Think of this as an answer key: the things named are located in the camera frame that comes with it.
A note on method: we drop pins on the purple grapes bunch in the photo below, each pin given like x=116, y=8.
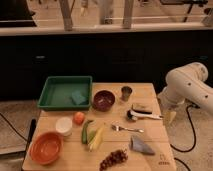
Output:
x=115, y=157

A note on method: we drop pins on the silver fork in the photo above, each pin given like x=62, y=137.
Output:
x=119, y=128

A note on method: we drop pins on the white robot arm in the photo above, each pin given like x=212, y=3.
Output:
x=185, y=83

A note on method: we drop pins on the green plastic tray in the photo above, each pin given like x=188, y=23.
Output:
x=56, y=93

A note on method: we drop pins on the white handled dish brush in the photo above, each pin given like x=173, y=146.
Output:
x=136, y=116

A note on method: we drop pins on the yellow corn cob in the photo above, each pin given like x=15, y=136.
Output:
x=94, y=144

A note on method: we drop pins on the green pepper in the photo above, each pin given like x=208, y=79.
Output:
x=86, y=137

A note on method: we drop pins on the dark sponge block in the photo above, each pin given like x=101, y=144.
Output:
x=141, y=109

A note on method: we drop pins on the grey blue towel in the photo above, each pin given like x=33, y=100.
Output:
x=138, y=145

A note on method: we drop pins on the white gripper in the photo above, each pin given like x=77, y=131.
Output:
x=168, y=106

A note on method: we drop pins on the purple bowl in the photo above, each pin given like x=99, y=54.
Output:
x=103, y=100

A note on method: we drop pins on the white plastic cup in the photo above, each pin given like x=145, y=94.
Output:
x=64, y=126

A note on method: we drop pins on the wooden cutting board table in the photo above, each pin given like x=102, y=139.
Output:
x=75, y=156

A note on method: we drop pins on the black handle at table edge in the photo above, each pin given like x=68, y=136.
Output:
x=31, y=132

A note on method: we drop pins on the orange fruit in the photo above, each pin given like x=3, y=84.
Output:
x=78, y=118

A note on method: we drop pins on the metal cup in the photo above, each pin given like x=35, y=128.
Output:
x=126, y=92

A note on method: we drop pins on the orange bowl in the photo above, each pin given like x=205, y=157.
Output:
x=46, y=148

